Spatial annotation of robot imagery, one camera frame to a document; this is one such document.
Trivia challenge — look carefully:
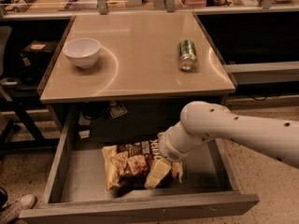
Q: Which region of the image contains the white tag on cable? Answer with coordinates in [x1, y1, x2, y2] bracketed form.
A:
[110, 104, 128, 119]

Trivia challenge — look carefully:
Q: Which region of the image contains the white sneaker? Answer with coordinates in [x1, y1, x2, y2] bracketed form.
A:
[0, 194, 36, 224]

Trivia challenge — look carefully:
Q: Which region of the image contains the green soda can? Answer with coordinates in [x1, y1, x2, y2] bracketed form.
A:
[178, 39, 197, 71]

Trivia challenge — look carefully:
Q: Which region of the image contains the brown sea salt chip bag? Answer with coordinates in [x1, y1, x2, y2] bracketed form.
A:
[102, 140, 183, 190]

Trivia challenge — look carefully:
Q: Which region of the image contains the grey open drawer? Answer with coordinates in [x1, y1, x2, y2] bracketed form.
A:
[21, 105, 259, 224]

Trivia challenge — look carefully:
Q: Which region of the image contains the white ceramic bowl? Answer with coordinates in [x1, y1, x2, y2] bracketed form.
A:
[63, 37, 101, 68]

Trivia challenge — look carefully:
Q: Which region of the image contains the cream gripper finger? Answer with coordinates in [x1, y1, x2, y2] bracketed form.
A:
[145, 159, 171, 189]

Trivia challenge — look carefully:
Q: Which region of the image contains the black box with label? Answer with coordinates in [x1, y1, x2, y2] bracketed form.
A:
[22, 40, 58, 64]

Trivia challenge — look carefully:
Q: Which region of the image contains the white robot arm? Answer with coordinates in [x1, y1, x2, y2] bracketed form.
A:
[145, 102, 299, 189]

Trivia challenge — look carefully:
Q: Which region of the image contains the beige counter cabinet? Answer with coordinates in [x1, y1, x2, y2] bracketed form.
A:
[36, 11, 238, 133]

